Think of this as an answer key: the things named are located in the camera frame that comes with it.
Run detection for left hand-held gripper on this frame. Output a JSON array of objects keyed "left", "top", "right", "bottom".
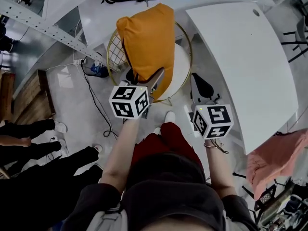
[{"left": 108, "top": 67, "right": 166, "bottom": 120}]

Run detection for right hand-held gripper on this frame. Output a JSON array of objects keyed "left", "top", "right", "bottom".
[{"left": 188, "top": 73, "right": 234, "bottom": 140}]

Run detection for gold wire chair white seat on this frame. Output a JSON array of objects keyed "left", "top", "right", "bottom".
[{"left": 106, "top": 20, "right": 193, "bottom": 107}]

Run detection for orange fabric pillow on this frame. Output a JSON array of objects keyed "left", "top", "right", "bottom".
[{"left": 116, "top": 3, "right": 176, "bottom": 101}]

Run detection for person's right forearm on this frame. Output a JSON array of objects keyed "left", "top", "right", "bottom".
[{"left": 204, "top": 138, "right": 238, "bottom": 199}]

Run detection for person's left forearm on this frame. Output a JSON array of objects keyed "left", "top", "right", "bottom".
[{"left": 100, "top": 118, "right": 140, "bottom": 194}]

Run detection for person's right white shoe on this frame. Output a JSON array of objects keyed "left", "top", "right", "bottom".
[{"left": 164, "top": 111, "right": 176, "bottom": 124}]

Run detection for small blue object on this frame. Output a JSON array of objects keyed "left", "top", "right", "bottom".
[{"left": 84, "top": 56, "right": 109, "bottom": 78}]

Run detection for white curved table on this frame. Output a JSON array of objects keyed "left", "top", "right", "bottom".
[{"left": 185, "top": 1, "right": 299, "bottom": 156}]

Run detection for person's red trousers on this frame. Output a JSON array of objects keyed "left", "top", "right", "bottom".
[{"left": 129, "top": 123, "right": 205, "bottom": 175}]

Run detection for pink cloth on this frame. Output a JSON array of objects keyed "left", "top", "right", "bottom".
[{"left": 246, "top": 128, "right": 308, "bottom": 201}]

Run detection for person's dark shirt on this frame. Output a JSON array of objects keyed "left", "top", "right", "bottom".
[{"left": 61, "top": 153, "right": 259, "bottom": 231}]

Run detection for dark wooden crate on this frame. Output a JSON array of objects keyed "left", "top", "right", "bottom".
[{"left": 12, "top": 69, "right": 56, "bottom": 125}]

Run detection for brown wooden box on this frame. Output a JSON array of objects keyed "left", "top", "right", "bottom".
[{"left": 0, "top": 70, "right": 15, "bottom": 122}]

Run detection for black power cable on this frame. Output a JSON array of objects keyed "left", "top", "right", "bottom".
[{"left": 80, "top": 59, "right": 118, "bottom": 138}]

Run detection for thin wrist bracelet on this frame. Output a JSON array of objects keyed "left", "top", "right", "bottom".
[{"left": 204, "top": 142, "right": 229, "bottom": 155}]

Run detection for white cable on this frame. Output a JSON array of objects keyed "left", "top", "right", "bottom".
[{"left": 45, "top": 19, "right": 82, "bottom": 72}]

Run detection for grey shoulder strap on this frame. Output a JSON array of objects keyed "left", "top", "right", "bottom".
[
  {"left": 86, "top": 205, "right": 128, "bottom": 231},
  {"left": 222, "top": 210, "right": 241, "bottom": 231}
]

